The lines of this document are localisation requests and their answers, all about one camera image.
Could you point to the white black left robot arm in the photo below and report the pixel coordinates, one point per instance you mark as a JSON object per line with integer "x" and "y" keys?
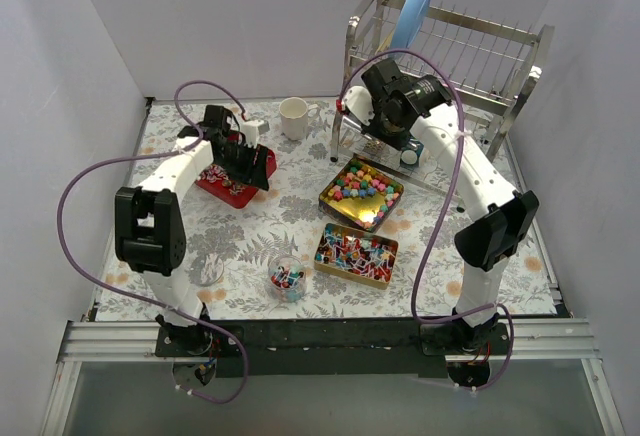
{"x": 149, "y": 230}

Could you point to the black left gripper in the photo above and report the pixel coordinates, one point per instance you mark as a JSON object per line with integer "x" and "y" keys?
{"x": 240, "y": 160}

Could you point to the aluminium table edge rail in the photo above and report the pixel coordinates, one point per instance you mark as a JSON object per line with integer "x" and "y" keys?
{"x": 543, "y": 339}

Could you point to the stainless steel dish rack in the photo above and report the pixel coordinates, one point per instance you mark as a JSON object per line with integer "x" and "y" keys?
{"x": 493, "y": 66}

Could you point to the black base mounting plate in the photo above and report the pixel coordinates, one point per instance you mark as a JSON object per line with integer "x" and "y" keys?
{"x": 319, "y": 347}

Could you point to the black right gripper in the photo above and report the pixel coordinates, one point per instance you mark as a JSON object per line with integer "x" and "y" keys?
{"x": 388, "y": 129}

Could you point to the light blue plate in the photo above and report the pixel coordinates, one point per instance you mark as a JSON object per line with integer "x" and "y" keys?
{"x": 409, "y": 23}

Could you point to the teal and white container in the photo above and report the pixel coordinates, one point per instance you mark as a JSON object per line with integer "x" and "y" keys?
{"x": 410, "y": 154}

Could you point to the red tin of swirl lollipops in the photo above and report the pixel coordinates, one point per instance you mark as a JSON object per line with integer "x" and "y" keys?
{"x": 217, "y": 181}

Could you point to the clear glass jar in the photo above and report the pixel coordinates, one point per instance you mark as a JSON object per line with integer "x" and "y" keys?
{"x": 287, "y": 278}

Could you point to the gold tin of star candies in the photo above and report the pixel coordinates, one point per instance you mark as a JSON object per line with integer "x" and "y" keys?
{"x": 360, "y": 196}

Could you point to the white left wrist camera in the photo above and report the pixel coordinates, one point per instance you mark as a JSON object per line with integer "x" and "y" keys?
{"x": 252, "y": 130}

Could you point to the gold tin of ball lollipops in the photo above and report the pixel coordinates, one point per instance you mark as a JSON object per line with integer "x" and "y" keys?
{"x": 356, "y": 255}

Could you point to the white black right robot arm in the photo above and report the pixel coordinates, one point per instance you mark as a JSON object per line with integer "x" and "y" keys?
{"x": 500, "y": 214}

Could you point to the white ceramic mug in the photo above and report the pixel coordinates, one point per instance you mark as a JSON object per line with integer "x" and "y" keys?
{"x": 295, "y": 114}

